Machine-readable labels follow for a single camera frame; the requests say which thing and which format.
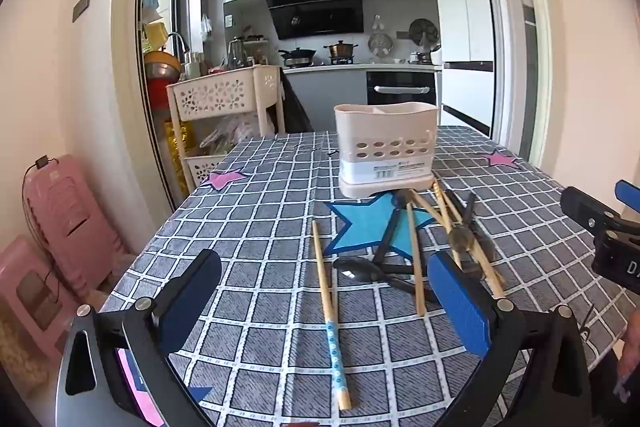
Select dark round steamer rack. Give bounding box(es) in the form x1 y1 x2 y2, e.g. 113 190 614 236
408 18 442 49

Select person's right hand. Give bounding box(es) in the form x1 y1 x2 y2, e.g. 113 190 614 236
617 309 640 390

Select dark metal spoon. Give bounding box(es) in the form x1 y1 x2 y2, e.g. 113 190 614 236
447 226 487 282

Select yellow patterned bamboo chopstick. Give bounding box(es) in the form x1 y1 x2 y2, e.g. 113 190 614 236
431 179 507 300

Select grey checked star tablecloth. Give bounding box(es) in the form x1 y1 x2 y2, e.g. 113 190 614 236
107 125 640 427

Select black charger with cable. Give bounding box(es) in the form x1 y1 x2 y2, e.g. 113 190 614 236
22 155 53 188

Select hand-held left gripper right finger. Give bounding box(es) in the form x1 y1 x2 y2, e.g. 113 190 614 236
428 249 593 427

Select beige plastic storage trolley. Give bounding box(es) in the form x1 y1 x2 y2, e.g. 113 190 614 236
166 66 287 202

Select blue patterned bamboo chopstick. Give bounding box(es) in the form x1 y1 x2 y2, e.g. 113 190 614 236
311 220 353 411

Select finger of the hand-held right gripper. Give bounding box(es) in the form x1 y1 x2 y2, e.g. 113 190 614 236
615 179 640 220
560 186 626 237

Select grey kitchen counter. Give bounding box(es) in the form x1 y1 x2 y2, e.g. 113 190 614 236
282 63 443 132

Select glass kettle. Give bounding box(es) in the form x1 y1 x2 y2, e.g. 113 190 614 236
227 38 247 68

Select white refrigerator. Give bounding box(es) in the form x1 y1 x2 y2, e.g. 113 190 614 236
431 0 497 135

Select light round steamer rack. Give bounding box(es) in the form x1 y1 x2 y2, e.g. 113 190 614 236
368 33 394 62

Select spice rack with bottles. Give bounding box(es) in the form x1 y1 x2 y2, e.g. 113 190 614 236
244 34 281 68

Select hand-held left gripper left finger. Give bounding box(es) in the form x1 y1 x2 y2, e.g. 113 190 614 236
56 249 223 427

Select low pink plastic stool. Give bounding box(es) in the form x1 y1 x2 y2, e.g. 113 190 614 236
0 234 81 360

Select black built-in oven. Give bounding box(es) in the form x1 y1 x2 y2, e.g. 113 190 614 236
366 70 437 108

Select gold foil bag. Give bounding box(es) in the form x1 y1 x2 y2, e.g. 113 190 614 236
163 121 195 158

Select black range hood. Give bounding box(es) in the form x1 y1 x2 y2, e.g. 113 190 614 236
264 0 366 40

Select orange basin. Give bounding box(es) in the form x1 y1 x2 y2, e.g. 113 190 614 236
144 51 183 80

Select beige plastic utensil holder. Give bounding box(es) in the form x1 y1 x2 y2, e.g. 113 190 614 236
334 103 437 198

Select black wok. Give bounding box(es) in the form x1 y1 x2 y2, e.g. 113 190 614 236
278 48 318 68

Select clear plastic bags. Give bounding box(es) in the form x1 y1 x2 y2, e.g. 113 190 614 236
200 112 277 158

